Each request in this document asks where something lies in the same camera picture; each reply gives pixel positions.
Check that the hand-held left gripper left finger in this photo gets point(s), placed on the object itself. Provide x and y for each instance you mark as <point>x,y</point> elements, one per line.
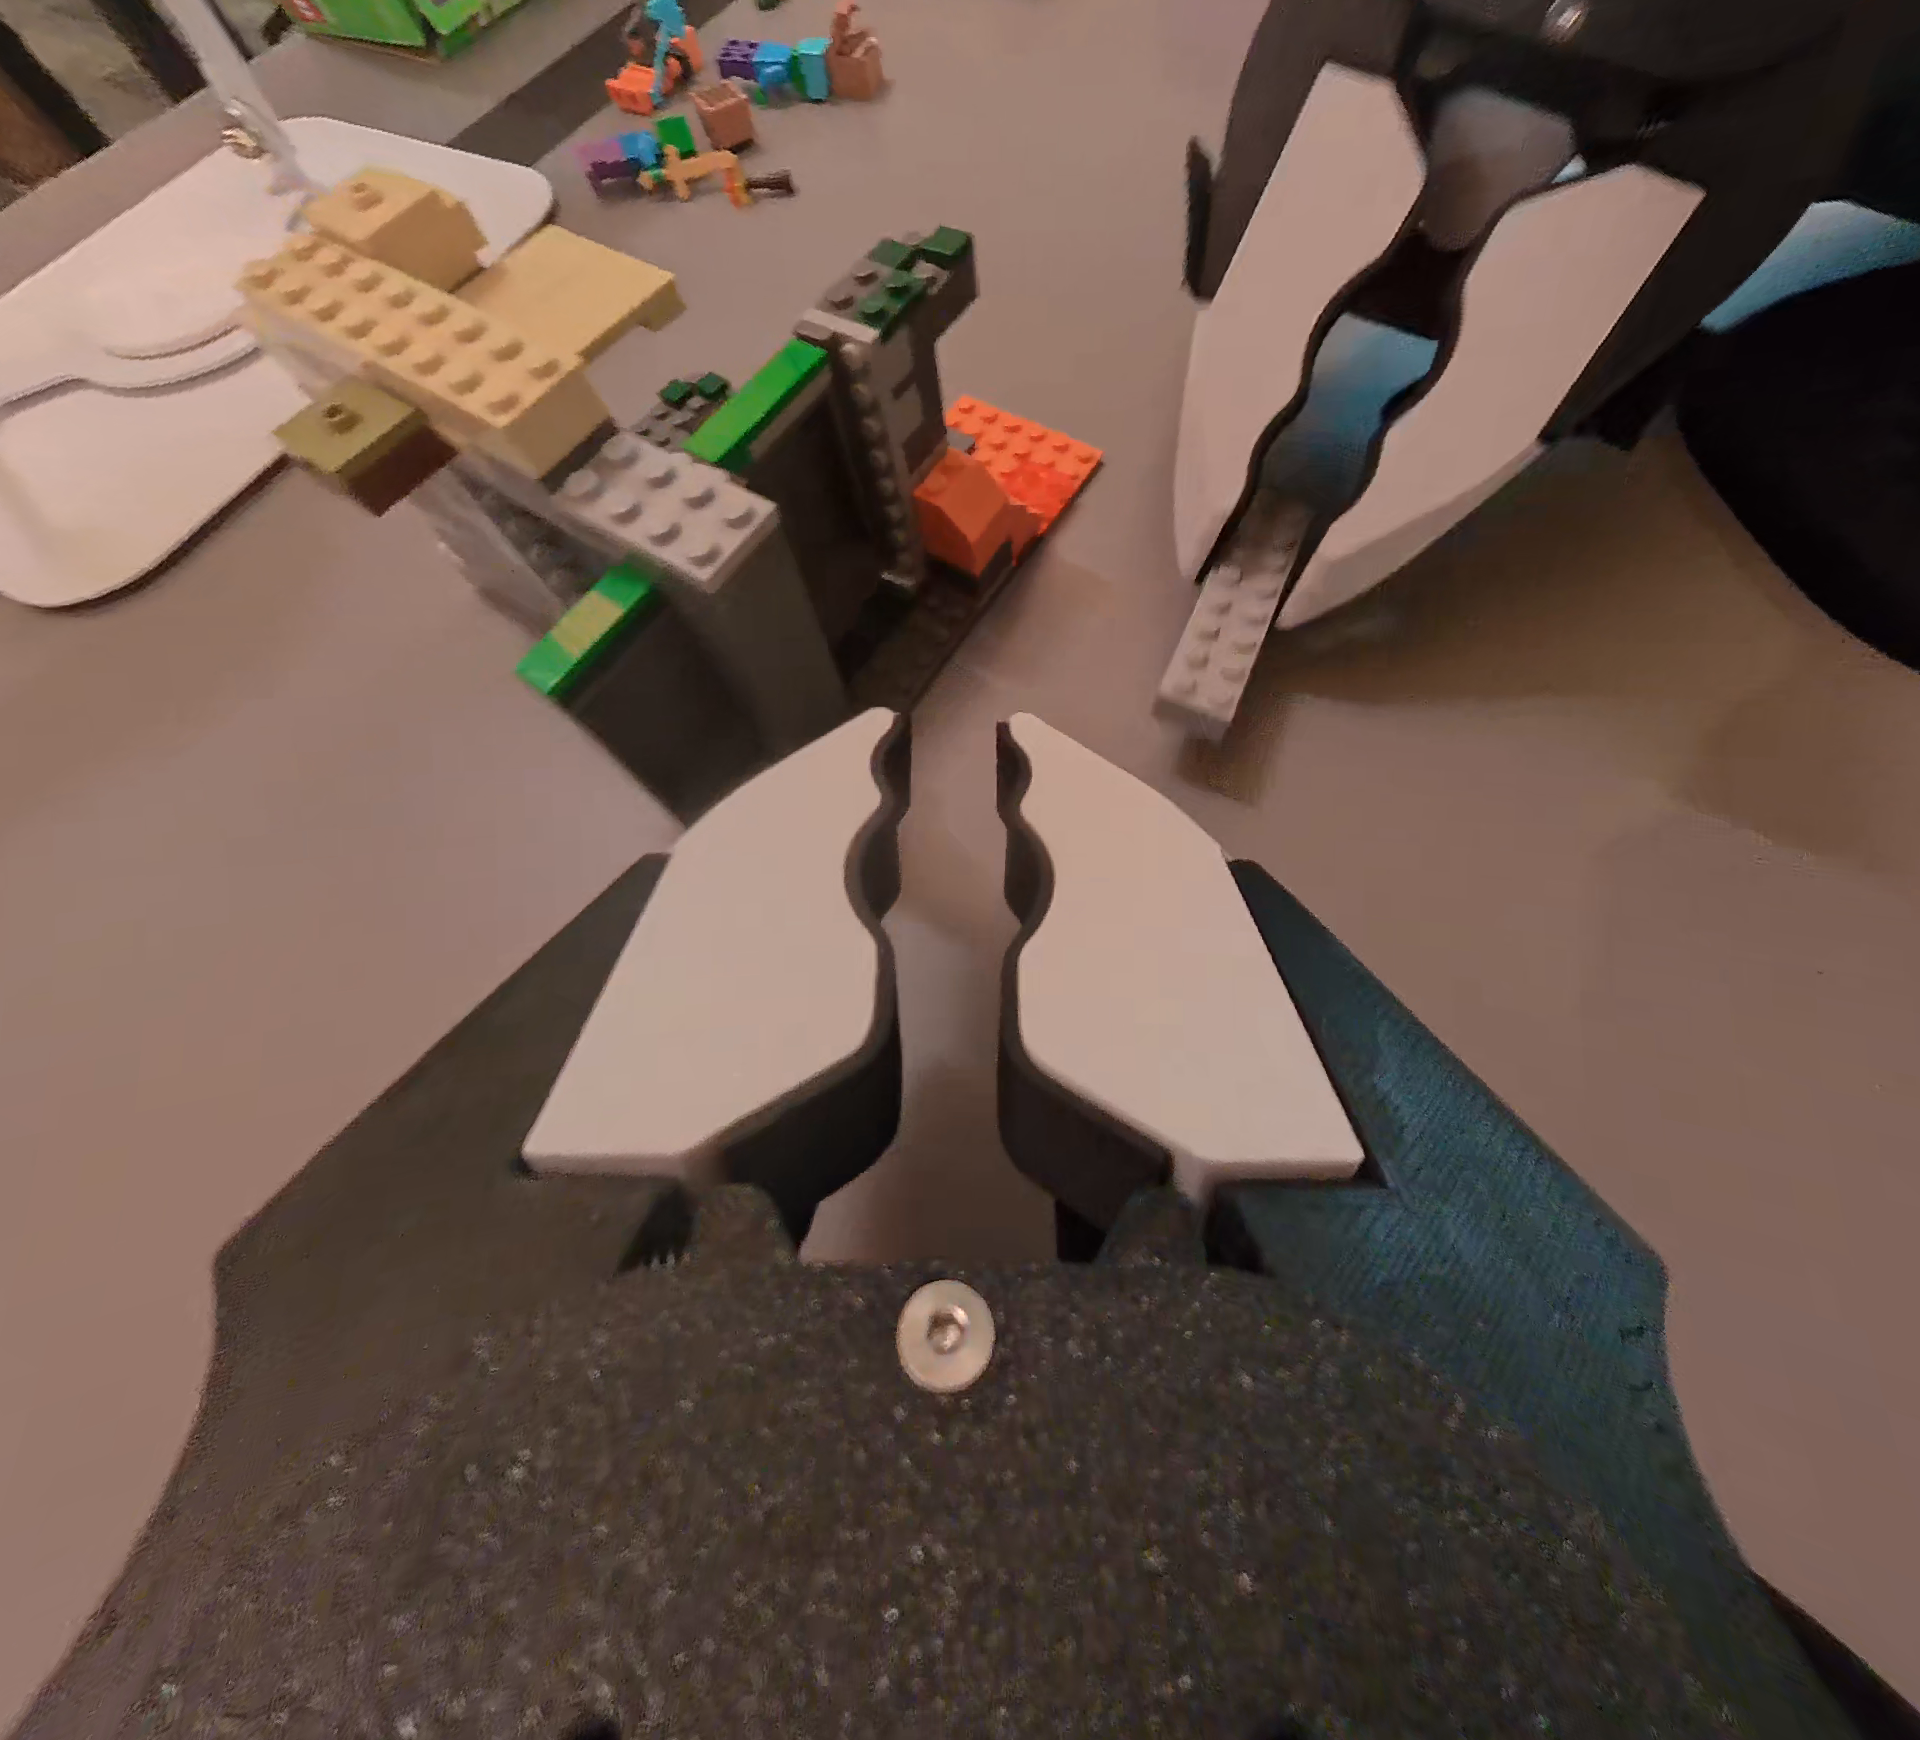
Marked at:
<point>705,1005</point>

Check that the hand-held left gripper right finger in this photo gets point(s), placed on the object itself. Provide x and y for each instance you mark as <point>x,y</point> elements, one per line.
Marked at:
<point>1187,1005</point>

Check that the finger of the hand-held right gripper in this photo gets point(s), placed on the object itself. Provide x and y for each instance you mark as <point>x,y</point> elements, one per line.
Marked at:
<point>1290,256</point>
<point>1545,331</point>

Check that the long grey studded lego plate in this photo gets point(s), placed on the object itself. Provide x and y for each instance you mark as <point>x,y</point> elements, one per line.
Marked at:
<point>1230,630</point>

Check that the grey tan lego building model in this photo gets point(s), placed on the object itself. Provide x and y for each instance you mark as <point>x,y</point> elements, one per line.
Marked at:
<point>494,314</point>

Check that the grey desk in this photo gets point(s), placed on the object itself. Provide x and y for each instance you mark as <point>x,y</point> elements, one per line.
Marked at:
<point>1501,869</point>

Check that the black mesh cushion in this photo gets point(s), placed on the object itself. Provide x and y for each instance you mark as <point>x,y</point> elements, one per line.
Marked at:
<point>1830,480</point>

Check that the brown lego animal piece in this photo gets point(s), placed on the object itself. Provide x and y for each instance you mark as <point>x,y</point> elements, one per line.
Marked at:
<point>856,59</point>

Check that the lego torch piece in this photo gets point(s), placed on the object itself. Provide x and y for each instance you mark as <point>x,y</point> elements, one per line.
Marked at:
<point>767,184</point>

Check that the purple blue lego figure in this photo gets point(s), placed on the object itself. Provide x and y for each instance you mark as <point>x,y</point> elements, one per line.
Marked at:
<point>779,68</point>

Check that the brown lego block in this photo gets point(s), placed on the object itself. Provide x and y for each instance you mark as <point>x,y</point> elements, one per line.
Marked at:
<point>724,116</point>

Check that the white book stand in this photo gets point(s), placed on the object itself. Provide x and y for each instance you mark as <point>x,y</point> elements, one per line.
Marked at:
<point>104,448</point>

